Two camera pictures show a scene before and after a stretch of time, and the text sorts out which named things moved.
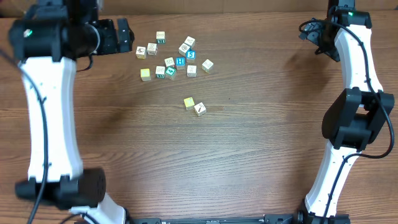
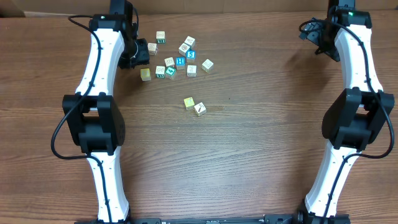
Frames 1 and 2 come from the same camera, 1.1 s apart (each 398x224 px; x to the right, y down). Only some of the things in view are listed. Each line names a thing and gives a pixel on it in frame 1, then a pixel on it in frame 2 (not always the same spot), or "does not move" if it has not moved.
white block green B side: x=160 y=71 does not move
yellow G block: x=189 y=103 does not move
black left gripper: x=123 y=35 to x=140 y=54
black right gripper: x=321 y=43 does not move
